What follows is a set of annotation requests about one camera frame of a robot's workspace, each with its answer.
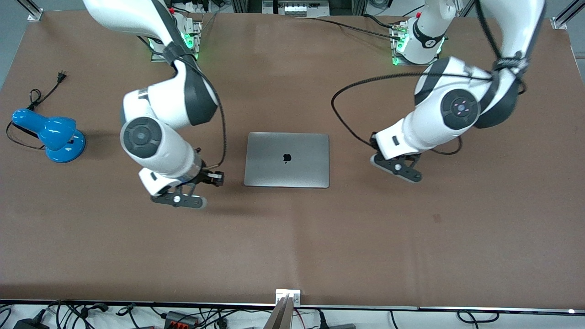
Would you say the grey laptop computer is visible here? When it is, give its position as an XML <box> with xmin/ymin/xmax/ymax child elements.
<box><xmin>244</xmin><ymin>132</ymin><xmax>330</xmax><ymax>189</ymax></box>

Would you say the black and orange connector box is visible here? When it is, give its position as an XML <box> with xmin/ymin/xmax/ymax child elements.
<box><xmin>164</xmin><ymin>311</ymin><xmax>200</xmax><ymax>328</ymax></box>

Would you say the blue desk lamp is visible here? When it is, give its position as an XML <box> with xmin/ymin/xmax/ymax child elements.
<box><xmin>11</xmin><ymin>108</ymin><xmax>86</xmax><ymax>164</ymax></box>

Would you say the grey electrical control box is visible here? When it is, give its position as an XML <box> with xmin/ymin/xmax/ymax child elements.
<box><xmin>261</xmin><ymin>0</ymin><xmax>330</xmax><ymax>18</ymax></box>

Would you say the black power adapter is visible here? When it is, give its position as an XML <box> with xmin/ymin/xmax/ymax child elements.
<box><xmin>13</xmin><ymin>315</ymin><xmax>49</xmax><ymax>329</ymax></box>

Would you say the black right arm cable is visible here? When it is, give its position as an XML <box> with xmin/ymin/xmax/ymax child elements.
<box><xmin>171</xmin><ymin>54</ymin><xmax>228</xmax><ymax>172</ymax></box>

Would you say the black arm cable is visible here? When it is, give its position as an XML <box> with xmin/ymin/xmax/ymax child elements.
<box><xmin>331</xmin><ymin>0</ymin><xmax>527</xmax><ymax>156</ymax></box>
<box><xmin>171</xmin><ymin>54</ymin><xmax>228</xmax><ymax>172</ymax></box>

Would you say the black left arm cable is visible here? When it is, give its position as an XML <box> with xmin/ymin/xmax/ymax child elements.
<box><xmin>331</xmin><ymin>0</ymin><xmax>527</xmax><ymax>156</ymax></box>

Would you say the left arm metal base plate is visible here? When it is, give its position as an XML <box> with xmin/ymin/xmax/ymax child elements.
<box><xmin>391</xmin><ymin>21</ymin><xmax>442</xmax><ymax>67</ymax></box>

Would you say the thin black braided table cable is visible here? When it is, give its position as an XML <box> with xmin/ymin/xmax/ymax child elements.
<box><xmin>292</xmin><ymin>16</ymin><xmax>402</xmax><ymax>41</ymax></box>

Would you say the thick black table cable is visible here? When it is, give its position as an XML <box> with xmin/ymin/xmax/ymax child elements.
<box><xmin>362</xmin><ymin>14</ymin><xmax>397</xmax><ymax>30</ymax></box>

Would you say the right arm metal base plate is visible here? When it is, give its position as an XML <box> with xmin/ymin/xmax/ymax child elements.
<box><xmin>150</xmin><ymin>18</ymin><xmax>202</xmax><ymax>63</ymax></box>

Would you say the silver camera mount bracket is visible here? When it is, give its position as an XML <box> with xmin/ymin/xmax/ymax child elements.
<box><xmin>276</xmin><ymin>289</ymin><xmax>302</xmax><ymax>306</ymax></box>

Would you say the aluminium camera mount profile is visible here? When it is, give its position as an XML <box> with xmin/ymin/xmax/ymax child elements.
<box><xmin>264</xmin><ymin>295</ymin><xmax>293</xmax><ymax>329</ymax></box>

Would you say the thin grey base cable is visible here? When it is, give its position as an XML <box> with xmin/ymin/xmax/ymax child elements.
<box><xmin>199</xmin><ymin>12</ymin><xmax>219</xmax><ymax>35</ymax></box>

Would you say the black lamp power cord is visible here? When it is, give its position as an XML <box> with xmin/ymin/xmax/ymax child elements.
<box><xmin>6</xmin><ymin>70</ymin><xmax>68</xmax><ymax>150</ymax></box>

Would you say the black looped floor cable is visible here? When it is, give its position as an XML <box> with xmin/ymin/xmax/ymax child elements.
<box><xmin>457</xmin><ymin>309</ymin><xmax>499</xmax><ymax>324</ymax></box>

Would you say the aluminium corner post bracket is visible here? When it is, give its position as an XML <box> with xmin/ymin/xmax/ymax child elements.
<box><xmin>550</xmin><ymin>0</ymin><xmax>585</xmax><ymax>31</ymax></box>
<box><xmin>16</xmin><ymin>0</ymin><xmax>44</xmax><ymax>22</ymax></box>

